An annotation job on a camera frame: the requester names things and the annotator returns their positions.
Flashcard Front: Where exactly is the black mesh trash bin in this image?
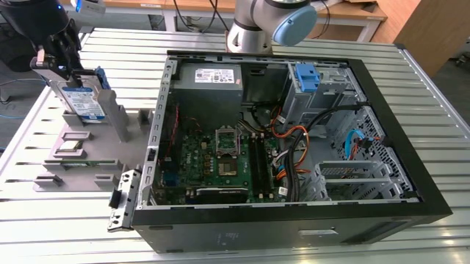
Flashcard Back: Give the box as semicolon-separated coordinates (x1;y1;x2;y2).
0;24;41;73

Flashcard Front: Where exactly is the CPU socket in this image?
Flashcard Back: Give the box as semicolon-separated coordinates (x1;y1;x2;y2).
218;160;240;177

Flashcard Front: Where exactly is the silver drive cage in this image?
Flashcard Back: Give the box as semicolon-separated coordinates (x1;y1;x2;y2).
282;62;369;130

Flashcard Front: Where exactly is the grey parts rack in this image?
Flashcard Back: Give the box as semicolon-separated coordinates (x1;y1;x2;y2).
32;90;156;193

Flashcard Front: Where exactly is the silver disk bay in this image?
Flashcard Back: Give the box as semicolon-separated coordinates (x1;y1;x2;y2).
304;160;419;204

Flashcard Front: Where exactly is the metal socket cover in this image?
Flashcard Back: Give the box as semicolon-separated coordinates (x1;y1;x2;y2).
214;125;244;158

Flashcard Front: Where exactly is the blue plastic drive carrier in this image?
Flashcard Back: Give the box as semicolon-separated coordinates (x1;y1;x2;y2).
295;63;320;94

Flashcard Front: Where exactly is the blue SATA wire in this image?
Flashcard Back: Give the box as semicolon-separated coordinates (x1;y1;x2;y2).
343;128;369;161

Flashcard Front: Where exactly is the red black twisted wire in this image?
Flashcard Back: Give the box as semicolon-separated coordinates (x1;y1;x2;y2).
156;103;182;163

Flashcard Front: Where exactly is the orange wire bundle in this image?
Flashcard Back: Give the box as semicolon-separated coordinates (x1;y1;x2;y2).
270;109;312;188

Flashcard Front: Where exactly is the wooden cabinet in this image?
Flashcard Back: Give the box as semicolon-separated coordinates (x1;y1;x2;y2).
393;0;470;80

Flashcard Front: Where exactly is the grey power supply unit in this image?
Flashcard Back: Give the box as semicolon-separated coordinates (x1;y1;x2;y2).
171;63;246;130

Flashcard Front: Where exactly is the black case fan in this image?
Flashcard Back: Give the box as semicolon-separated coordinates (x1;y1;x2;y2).
160;102;182;163

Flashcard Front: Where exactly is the black RAM slot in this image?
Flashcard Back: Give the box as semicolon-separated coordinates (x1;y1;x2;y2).
259;133;275;200
248;133;263;200

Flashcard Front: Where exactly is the blue floor cable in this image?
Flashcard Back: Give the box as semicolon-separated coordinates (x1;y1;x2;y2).
0;78;49;121

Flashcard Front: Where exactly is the green motherboard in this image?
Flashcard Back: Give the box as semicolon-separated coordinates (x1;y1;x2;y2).
152;125;291;206

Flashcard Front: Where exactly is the hard disk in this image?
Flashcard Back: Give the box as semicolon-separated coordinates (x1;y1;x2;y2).
45;65;112;122

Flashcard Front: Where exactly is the green RAM stick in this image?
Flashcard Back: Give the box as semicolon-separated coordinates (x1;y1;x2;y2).
43;158;119;168

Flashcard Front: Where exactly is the black PC case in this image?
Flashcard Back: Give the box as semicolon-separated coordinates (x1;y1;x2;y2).
130;50;453;254

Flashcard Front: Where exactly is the silver slot retainer bracket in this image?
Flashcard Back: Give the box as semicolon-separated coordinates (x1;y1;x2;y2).
105;167;143;234

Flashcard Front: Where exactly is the silver CPU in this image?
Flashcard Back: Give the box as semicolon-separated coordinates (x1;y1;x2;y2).
57;141;84;152

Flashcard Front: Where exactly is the wooden top workbench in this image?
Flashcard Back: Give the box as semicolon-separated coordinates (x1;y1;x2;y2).
104;0;390;42

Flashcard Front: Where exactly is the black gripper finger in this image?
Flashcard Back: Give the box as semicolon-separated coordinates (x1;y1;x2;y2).
49;18;85;72
28;46;85;88

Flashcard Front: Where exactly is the black graphics card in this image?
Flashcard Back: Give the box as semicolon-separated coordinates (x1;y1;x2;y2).
186;186;248;205

